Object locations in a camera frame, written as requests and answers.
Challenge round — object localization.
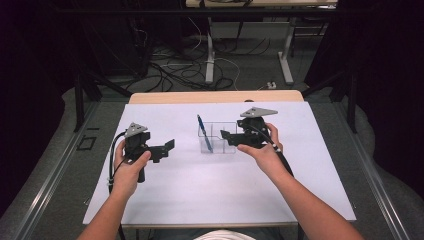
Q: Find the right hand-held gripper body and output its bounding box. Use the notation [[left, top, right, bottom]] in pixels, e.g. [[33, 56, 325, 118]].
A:
[[236, 106, 279, 150]]

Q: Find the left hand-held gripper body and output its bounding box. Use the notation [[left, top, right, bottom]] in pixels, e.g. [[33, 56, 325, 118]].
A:
[[124, 122, 155, 184]]

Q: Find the clear plastic pen holder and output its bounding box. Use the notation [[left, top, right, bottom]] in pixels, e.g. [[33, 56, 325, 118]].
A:
[[198, 121, 239, 155]]

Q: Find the blue ballpoint pen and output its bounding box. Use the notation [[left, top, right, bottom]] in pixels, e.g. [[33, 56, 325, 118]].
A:
[[196, 114, 214, 154]]

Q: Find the person's right hand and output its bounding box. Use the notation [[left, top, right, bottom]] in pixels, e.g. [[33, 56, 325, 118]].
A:
[[236, 122, 285, 178]]

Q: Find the person's left hand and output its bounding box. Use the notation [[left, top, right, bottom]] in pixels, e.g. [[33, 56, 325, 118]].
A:
[[111, 139, 152, 198]]

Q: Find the light wooden table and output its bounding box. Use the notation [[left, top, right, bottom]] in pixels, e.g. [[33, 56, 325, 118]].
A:
[[128, 89, 305, 105]]

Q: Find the white table sheet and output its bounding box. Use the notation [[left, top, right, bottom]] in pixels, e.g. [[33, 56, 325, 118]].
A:
[[82, 101, 357, 227]]

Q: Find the black metal stand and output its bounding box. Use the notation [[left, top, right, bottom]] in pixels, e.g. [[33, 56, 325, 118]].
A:
[[301, 66, 360, 135], [73, 66, 133, 133]]

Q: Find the white-legged desk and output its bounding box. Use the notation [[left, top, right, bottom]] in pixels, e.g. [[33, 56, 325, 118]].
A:
[[185, 0, 338, 85]]

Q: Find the person's white shirt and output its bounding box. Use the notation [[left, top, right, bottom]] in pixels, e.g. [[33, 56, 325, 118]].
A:
[[192, 228, 255, 240]]

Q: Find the black horizontal bar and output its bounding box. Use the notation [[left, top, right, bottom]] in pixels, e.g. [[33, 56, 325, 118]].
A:
[[54, 7, 369, 16]]

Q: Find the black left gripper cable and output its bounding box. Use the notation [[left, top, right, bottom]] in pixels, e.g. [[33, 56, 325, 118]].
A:
[[106, 131, 130, 240]]

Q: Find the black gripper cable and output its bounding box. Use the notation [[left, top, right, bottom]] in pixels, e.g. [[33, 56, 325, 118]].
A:
[[246, 124, 295, 178], [106, 131, 130, 240]]

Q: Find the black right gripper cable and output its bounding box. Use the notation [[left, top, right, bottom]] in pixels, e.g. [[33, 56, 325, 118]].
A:
[[246, 124, 295, 178]]

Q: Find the white floor cable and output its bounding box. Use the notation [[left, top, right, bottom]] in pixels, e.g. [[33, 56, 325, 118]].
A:
[[186, 16, 242, 92]]

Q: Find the tangle of black floor cables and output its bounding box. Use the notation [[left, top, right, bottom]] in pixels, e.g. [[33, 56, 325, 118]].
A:
[[146, 36, 272, 93]]

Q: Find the aluminium rail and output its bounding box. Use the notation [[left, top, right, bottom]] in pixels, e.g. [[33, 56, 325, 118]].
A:
[[9, 101, 101, 240], [333, 101, 413, 240]]

